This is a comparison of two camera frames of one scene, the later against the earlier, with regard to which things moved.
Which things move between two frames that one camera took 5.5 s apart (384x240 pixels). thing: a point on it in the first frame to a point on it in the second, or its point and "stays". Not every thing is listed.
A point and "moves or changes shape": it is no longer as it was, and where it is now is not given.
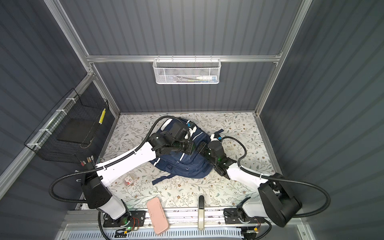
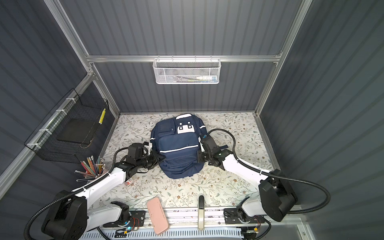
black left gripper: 191,144 to 154,155
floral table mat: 243,144 stays
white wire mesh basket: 186,71 stays
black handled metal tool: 201,213 stays
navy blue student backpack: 193,165 moves or changes shape
